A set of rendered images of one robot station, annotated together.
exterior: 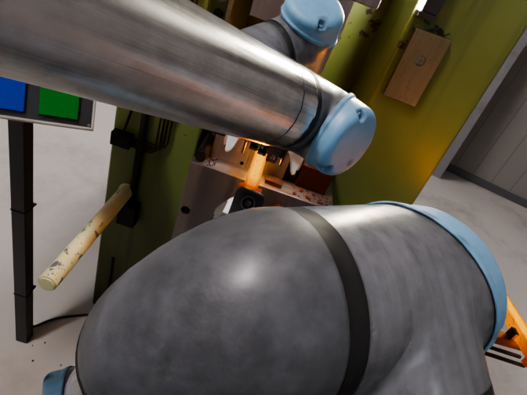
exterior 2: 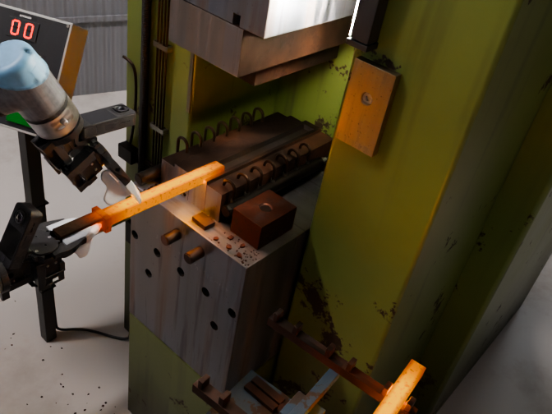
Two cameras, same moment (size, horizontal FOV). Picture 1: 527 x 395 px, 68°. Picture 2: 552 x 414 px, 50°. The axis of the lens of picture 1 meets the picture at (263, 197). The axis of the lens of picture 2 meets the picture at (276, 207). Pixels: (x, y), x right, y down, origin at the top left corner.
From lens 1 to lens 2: 86 cm
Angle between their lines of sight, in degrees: 32
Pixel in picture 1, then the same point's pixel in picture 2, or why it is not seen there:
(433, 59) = (379, 98)
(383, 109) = (346, 155)
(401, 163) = (377, 232)
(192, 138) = not seen: hidden behind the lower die
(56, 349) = (67, 358)
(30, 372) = (34, 369)
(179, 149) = not seen: hidden behind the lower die
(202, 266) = not seen: outside the picture
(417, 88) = (370, 133)
